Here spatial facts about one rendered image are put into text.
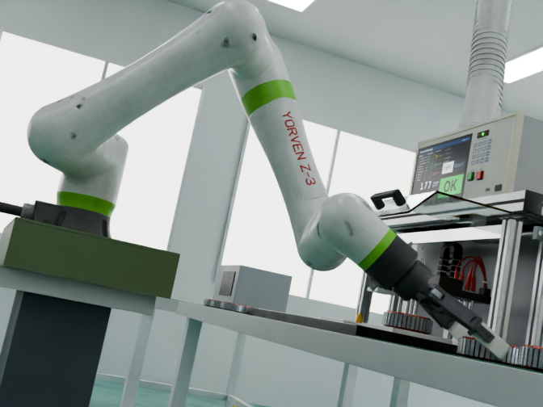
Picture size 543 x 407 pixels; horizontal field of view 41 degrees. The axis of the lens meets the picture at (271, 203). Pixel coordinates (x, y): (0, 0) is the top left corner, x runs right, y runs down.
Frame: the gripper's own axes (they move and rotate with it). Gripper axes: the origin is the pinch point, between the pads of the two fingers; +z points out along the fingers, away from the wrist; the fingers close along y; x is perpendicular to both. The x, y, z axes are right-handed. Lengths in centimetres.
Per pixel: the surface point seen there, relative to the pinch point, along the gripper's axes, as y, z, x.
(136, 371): -177, -53, -72
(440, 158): -54, -25, 40
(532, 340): -18.0, 11.5, 10.9
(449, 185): -48, -19, 34
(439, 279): -30.0, -9.2, 9.9
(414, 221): -56, -19, 23
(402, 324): -26.3, -9.7, -3.7
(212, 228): -503, -103, 11
